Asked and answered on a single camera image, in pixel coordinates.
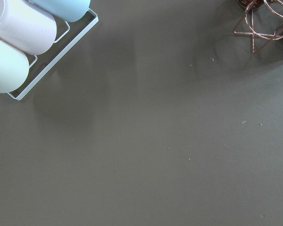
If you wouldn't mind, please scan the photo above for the blue cup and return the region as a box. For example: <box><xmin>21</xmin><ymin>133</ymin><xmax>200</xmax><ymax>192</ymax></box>
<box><xmin>31</xmin><ymin>0</ymin><xmax>91</xmax><ymax>22</ymax></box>

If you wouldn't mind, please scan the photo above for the mint green cup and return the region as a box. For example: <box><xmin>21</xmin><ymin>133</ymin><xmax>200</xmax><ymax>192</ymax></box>
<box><xmin>0</xmin><ymin>40</ymin><xmax>29</xmax><ymax>93</ymax></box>

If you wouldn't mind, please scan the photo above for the pink cup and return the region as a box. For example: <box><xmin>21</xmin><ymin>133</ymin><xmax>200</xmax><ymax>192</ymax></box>
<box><xmin>0</xmin><ymin>0</ymin><xmax>57</xmax><ymax>55</ymax></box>

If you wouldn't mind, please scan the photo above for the white wire cup rack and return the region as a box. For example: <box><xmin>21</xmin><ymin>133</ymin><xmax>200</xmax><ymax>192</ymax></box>
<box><xmin>8</xmin><ymin>6</ymin><xmax>99</xmax><ymax>101</ymax></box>

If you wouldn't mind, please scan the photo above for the copper wire bottle rack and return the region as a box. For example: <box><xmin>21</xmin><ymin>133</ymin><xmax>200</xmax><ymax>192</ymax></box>
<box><xmin>233</xmin><ymin>0</ymin><xmax>283</xmax><ymax>54</ymax></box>

